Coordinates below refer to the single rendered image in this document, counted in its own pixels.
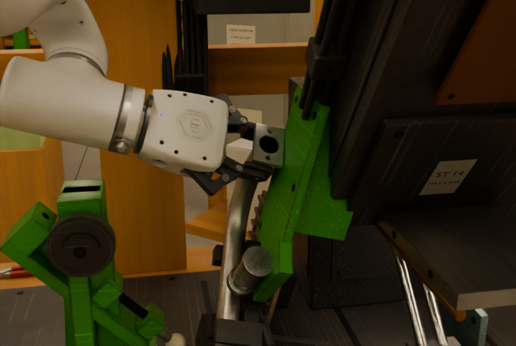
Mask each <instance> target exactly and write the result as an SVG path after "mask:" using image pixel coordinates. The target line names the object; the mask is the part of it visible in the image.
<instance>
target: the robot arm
mask: <svg viewBox="0 0 516 346"><path fill-rule="evenodd" d="M26 27H29V28H30V30H31V31H32V33H33V34H34V36H35V37H36V38H37V40H38V42H39V43H40V45H41V47H42V49H43V52H44V54H45V61H36V60H32V59H30V58H24V57H21V56H14V57H13V58H12V59H11V60H10V62H9V63H8V65H7V68H6V69H5V73H4V74H3V77H2V82H1V84H0V126H1V127H7V128H10V129H13V130H20V131H23V132H27V133H33V134H37V135H40V136H44V137H50V138H54V139H57V140H63V141H67V142H70V143H76V144H80V145H84V146H87V147H93V148H97V149H100V150H106V151H110V152H113V153H118V154H123V155H127V156H128V154H129V152H130V150H131V148H134V153H136V154H137V158H138V159H139V160H142V161H144V162H145V163H148V164H150V165H152V166H155V167H157V168H160V169H162V170H166V171H168V172H171V173H175V174H178V175H181V176H185V177H189V178H192V179H194V181H195V182H196V183H197V184H198V185H199V186H200V187H201V188H202V189H203V190H204V191H205V193H206V194H207V195H208V196H213V195H214V194H216V193H217V192H218V191H219V190H220V189H222V188H223V187H224V186H225V185H227V184H228V183H230V182H232V181H233V180H235V179H236V178H241V179H245V180H251V181H254V182H258V183H261V182H265V181H267V180H268V179H269V178H270V177H271V176H272V175H273V171H274V169H273V168H272V167H271V166H265V165H262V164H258V163H252V162H250V161H245V162H244V164H242V163H238V162H237V161H235V160H233V159H231V158H229V157H227V156H225V155H224V154H225V147H226V139H227V133H240V137H242V138H243V139H245V140H251V141H253V135H254V127H255V124H256V123H253V122H249V121H248V119H247V117H245V116H242V114H241V113H240V112H239V111H238V110H237V108H236V107H235V106H233V104H232V102H231V101H230V99H229V98H228V96H227V95H226V94H224V93H222V94H218V95H217V96H214V97H208V96H204V95H200V94H193V93H188V92H183V91H171V90H152V92H151V94H148V95H147V98H144V96H145V89H142V88H139V87H134V86H130V85H127V84H122V83H119V82H116V81H111V80H108V79H107V78H106V77H107V74H108V50H107V47H106V44H105V42H104V39H103V36H102V34H101V31H100V29H99V27H98V24H97V22H96V21H95V19H94V16H93V15H92V13H91V10H90V8H89V7H88V5H87V3H86V1H85V0H0V37H5V36H9V35H13V34H15V33H17V32H19V31H21V30H23V29H24V28H26ZM214 172H216V173H219V174H220V175H221V176H219V177H218V178H217V179H215V180H212V179H211V177H212V176H213V173H214Z"/></svg>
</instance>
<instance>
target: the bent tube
mask: <svg viewBox="0 0 516 346"><path fill-rule="evenodd" d="M268 131H269V132H270V133H268ZM284 141H285V130H284V129H281V128H278V127H271V126H268V125H264V124H258V123H256V124H255V127H254V135H253V149H252V151H251V152H250V155H249V156H248V157H247V159H246V161H250V162H252V163H258V164H262V165H265V166H272V167H276V168H280V169H281V168H282V166H283V152H284ZM257 185H258V182H254V181H251V180H245V179H241V178H237V180H236V184H235V187H234V189H233V194H232V197H231V201H230V206H229V210H228V214H227V222H226V227H225V233H224V239H223V254H222V262H221V270H220V286H219V294H218V302H217V317H216V319H217V318H224V319H230V320H237V321H239V318H240V298H241V297H240V296H237V295H235V294H233V293H232V292H231V291H230V290H229V289H228V287H227V276H228V274H229V273H230V271H231V270H232V269H233V268H234V267H236V266H238V265H239V264H240V262H241V260H242V256H243V254H244V247H245V238H246V227H247V222H248V217H249V213H250V207H251V204H252V201H253V196H254V193H255V191H256V188H257Z"/></svg>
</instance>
